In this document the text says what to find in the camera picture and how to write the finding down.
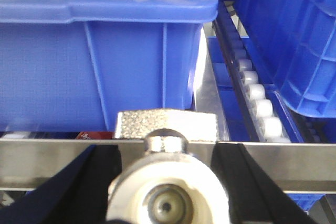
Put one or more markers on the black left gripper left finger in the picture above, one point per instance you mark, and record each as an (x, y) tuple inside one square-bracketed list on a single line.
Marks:
[(76, 194)]

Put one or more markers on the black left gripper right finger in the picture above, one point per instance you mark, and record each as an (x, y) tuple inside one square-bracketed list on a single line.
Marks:
[(253, 197)]

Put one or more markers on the silver metal valve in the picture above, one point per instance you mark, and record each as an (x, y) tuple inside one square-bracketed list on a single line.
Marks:
[(168, 184)]

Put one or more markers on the red packaging box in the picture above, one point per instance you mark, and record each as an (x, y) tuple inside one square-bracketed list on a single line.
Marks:
[(85, 135)]

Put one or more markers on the white roller track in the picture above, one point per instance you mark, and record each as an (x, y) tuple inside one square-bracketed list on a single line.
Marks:
[(266, 118)]

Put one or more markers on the blue middle front bin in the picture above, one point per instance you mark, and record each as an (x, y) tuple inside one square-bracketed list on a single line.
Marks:
[(72, 65)]

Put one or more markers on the blue bin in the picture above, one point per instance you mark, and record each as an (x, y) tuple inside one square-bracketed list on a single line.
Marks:
[(295, 40), (72, 65)]

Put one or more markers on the blue right front bin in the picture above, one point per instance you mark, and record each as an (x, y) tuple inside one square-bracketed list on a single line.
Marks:
[(295, 40)]

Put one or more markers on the steel shelf front rail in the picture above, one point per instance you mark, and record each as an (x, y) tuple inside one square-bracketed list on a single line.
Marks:
[(294, 167)]

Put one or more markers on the steel shelf divider rail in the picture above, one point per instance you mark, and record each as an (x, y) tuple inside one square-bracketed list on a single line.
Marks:
[(205, 90)]

